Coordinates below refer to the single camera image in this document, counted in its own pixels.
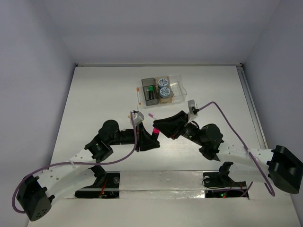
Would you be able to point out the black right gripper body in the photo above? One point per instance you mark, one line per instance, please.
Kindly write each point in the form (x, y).
(190, 133)

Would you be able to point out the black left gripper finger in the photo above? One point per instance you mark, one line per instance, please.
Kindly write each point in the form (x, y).
(143, 135)
(145, 145)

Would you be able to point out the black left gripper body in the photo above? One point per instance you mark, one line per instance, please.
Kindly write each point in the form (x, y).
(140, 138)

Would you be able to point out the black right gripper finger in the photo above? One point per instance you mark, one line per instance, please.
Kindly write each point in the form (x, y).
(172, 131)
(171, 124)

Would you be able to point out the pink highlighter cap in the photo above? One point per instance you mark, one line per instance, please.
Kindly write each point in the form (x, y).
(156, 131)

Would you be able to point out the purple-capped white marker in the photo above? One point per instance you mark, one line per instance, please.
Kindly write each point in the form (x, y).
(152, 116)

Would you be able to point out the blue-lidded round jar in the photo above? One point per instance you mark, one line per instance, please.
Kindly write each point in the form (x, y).
(164, 92)
(163, 82)

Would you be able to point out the black green highlighter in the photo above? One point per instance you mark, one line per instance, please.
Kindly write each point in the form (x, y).
(151, 93)

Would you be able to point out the orange-capped white marker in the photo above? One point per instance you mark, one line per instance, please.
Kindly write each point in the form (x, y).
(138, 96)

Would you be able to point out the black pink highlighter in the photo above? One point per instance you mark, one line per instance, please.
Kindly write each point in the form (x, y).
(154, 136)

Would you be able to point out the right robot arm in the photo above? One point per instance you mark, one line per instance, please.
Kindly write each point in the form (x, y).
(277, 167)

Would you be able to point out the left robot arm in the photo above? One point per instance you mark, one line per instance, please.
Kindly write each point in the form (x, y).
(41, 189)

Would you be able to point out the clear plastic bin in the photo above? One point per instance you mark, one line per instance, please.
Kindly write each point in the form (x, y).
(177, 88)

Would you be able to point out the smoky grey plastic bin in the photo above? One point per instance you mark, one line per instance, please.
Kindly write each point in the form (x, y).
(146, 83)

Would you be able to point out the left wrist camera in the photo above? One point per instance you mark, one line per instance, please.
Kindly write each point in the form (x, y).
(136, 117)

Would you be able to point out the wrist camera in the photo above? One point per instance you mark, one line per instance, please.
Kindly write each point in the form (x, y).
(193, 110)
(136, 117)

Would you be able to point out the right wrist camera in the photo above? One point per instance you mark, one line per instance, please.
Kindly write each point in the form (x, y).
(193, 110)

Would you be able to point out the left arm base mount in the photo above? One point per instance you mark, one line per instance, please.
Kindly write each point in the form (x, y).
(108, 189)

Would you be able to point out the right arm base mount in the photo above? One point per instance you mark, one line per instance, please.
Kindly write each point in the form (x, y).
(222, 187)

